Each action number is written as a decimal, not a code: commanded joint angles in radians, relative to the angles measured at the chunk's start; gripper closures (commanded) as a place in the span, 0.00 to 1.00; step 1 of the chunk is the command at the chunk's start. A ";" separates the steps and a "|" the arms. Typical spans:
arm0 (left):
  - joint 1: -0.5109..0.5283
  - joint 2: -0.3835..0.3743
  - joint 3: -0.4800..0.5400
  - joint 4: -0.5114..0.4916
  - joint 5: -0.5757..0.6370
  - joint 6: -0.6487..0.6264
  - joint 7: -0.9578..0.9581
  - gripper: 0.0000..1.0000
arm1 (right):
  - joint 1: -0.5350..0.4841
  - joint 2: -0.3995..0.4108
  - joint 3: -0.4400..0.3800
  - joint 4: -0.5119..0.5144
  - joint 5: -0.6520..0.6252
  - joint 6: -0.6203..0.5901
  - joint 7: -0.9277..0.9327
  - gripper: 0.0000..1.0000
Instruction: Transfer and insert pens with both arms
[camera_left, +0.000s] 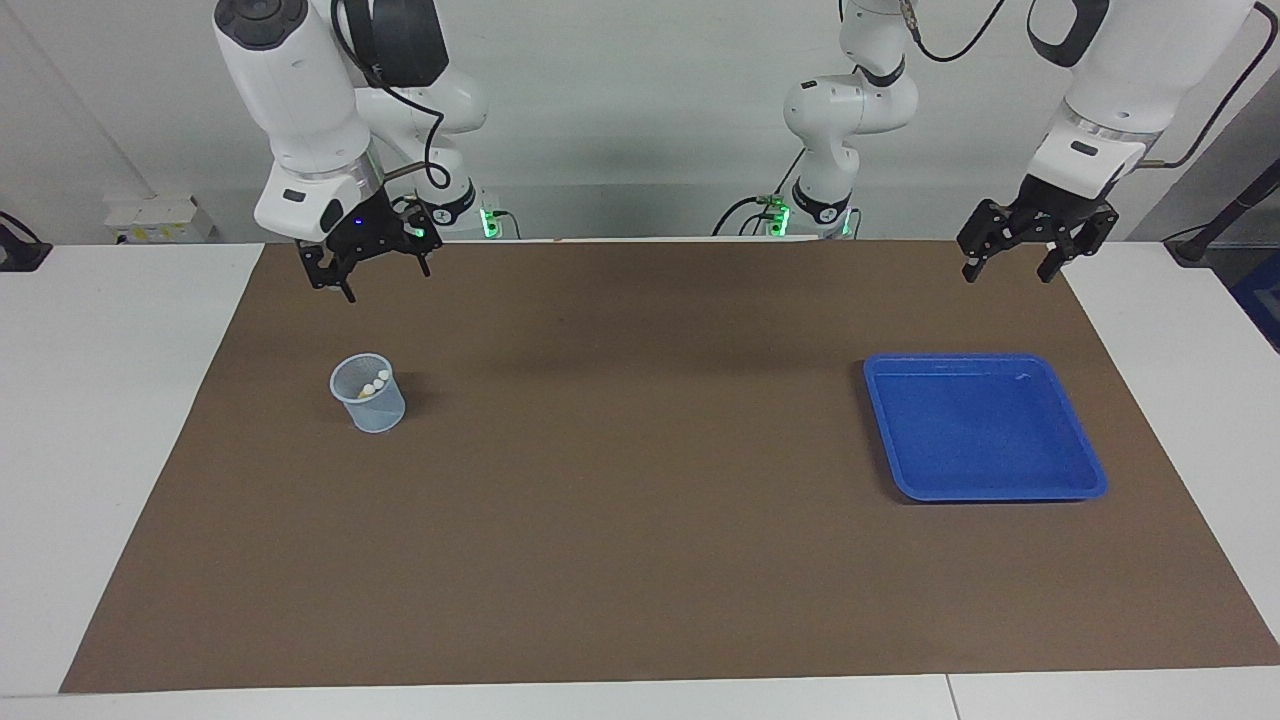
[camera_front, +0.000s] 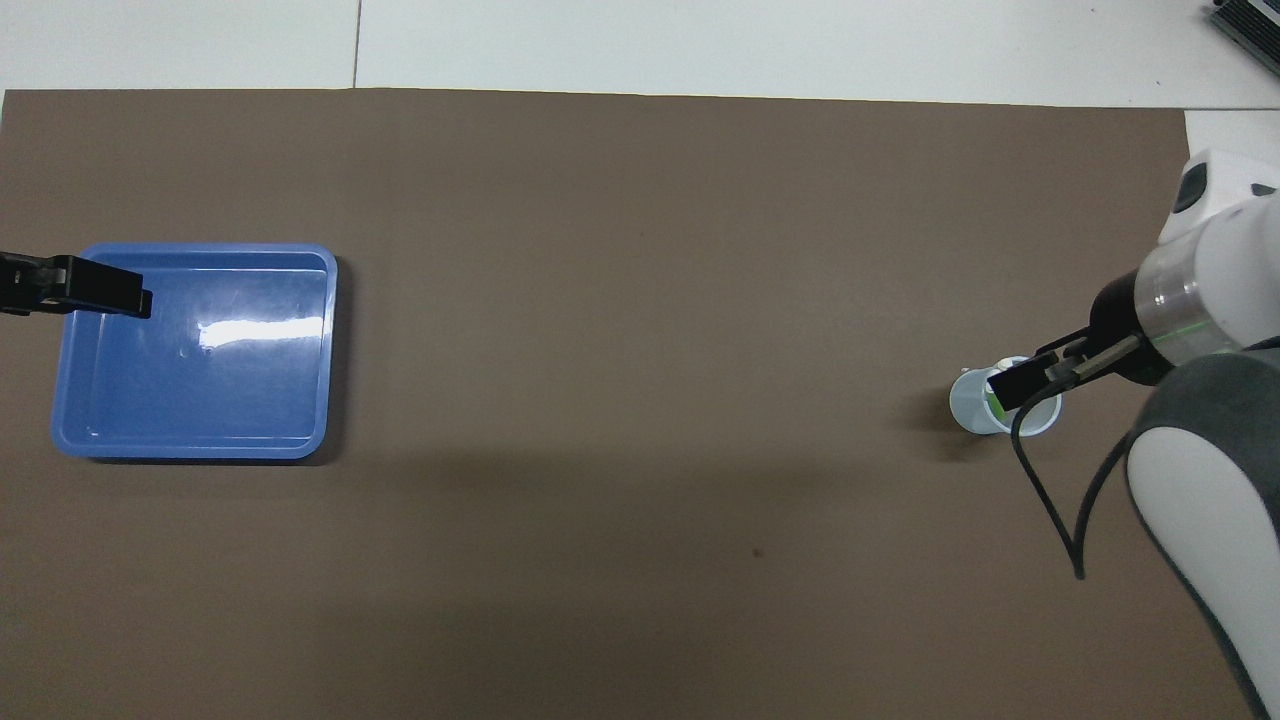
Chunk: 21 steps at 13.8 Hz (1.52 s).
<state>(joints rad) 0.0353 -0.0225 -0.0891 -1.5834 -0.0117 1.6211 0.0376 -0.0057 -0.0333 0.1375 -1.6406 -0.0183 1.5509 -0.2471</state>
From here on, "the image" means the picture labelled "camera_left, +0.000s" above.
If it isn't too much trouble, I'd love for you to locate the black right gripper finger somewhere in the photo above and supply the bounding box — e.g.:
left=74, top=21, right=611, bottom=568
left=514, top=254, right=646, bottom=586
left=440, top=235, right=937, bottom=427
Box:
left=297, top=240, right=359, bottom=304
left=395, top=205, right=444, bottom=278

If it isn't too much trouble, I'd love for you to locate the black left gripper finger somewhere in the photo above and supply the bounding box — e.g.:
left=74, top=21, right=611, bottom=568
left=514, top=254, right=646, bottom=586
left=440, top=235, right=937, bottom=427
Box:
left=956, top=198, right=1023, bottom=284
left=1036, top=205, right=1120, bottom=284

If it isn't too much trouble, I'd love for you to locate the black stand pole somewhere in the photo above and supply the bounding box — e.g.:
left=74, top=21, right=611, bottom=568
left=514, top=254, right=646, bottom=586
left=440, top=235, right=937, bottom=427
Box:
left=1164, top=160, right=1280, bottom=267

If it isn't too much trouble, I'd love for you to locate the light blue mesh cup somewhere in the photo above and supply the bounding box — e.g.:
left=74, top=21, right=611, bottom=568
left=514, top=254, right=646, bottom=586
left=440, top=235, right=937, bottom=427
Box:
left=330, top=353, right=407, bottom=434

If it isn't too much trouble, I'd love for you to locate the white power box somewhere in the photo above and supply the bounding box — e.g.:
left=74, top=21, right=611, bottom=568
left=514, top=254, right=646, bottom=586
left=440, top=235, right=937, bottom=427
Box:
left=104, top=194, right=213, bottom=245

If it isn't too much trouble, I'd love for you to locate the blue box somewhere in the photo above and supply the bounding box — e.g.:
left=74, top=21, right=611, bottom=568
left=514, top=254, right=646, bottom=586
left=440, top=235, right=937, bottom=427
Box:
left=1232, top=250, right=1280, bottom=353

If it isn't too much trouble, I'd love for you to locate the blue plastic tray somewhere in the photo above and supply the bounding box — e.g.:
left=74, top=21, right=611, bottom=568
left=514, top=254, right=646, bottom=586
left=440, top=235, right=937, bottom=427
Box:
left=863, top=352, right=1109, bottom=503

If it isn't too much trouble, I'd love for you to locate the brown table mat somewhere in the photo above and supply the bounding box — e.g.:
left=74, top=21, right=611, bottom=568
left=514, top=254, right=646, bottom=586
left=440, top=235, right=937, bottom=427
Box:
left=60, top=238, right=1280, bottom=694

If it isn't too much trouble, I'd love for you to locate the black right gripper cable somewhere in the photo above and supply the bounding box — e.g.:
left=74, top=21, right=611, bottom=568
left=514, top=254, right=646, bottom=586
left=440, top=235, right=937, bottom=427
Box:
left=330, top=0, right=453, bottom=191

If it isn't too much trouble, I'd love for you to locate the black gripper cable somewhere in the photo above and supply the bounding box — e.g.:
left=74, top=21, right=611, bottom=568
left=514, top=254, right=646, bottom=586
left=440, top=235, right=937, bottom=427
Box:
left=330, top=0, right=453, bottom=191
left=900, top=0, right=1280, bottom=171

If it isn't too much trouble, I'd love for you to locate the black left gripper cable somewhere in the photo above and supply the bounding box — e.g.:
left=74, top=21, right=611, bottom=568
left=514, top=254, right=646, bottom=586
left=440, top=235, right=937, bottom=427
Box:
left=900, top=0, right=1280, bottom=171

